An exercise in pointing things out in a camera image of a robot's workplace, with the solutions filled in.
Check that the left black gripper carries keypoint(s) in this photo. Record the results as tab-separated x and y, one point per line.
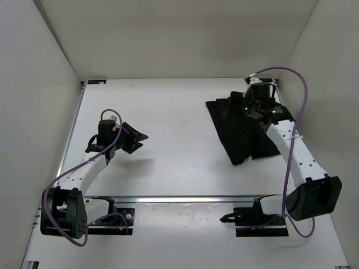
134	135

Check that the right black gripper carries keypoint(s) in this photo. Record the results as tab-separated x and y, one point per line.
236	99

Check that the black pleated skirt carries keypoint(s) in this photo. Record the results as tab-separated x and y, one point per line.
241	136

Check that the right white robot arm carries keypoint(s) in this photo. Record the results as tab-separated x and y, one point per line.
264	127

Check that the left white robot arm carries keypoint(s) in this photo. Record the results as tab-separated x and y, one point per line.
65	211

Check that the left blue corner label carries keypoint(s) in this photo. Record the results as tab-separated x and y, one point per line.
96	82

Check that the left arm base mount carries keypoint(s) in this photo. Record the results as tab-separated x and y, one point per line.
115	225

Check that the aluminium front rail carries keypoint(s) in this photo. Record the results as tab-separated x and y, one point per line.
184	199

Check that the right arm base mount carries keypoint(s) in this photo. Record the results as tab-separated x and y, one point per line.
251	222

